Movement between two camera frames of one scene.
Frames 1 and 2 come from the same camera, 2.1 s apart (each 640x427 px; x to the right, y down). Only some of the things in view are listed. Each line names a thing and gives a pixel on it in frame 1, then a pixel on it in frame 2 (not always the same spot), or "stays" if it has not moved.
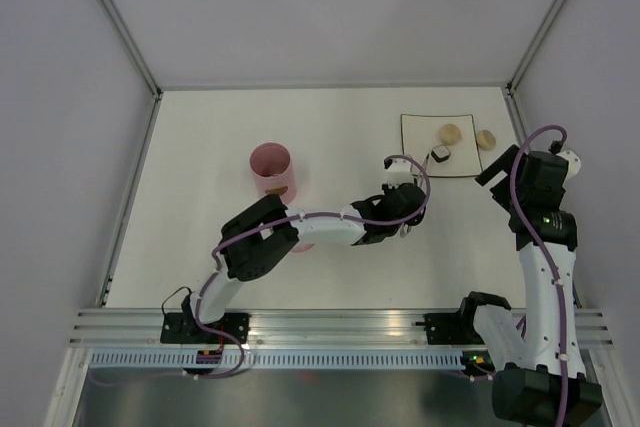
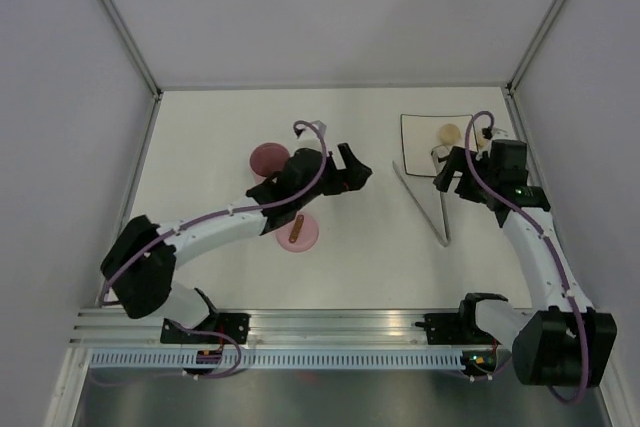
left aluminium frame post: x=143 y=66 stays
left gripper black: x=387 y=190 -> x=354 y=178
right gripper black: x=499 y=190 -> x=444 y=176
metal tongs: x=406 y=231 -> x=422 y=211
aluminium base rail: x=143 y=328 stays
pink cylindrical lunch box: x=273 y=170 stays
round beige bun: x=450 y=134 stays
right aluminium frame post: x=553 y=13 stays
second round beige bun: x=486 y=140 stays
